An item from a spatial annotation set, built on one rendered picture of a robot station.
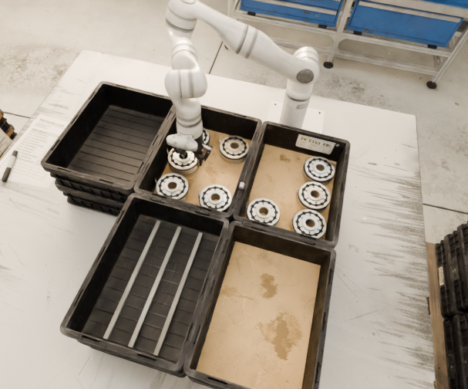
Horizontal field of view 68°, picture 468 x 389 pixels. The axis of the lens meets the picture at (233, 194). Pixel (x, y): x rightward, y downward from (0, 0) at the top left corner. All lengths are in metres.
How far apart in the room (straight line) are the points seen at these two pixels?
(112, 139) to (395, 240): 1.06
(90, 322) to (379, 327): 0.84
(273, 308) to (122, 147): 0.73
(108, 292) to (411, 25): 2.60
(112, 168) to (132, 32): 2.22
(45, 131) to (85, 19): 2.08
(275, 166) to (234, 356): 0.62
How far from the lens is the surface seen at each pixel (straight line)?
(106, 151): 1.28
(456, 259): 1.94
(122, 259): 1.05
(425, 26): 2.98
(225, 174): 1.16
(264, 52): 1.15
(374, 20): 2.90
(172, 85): 0.89
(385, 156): 1.55
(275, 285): 1.01
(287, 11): 2.88
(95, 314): 1.02
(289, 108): 1.30
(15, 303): 1.26
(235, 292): 0.99
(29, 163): 1.52
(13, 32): 3.61
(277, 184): 1.16
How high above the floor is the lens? 1.78
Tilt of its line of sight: 58 degrees down
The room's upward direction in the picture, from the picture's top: 6 degrees clockwise
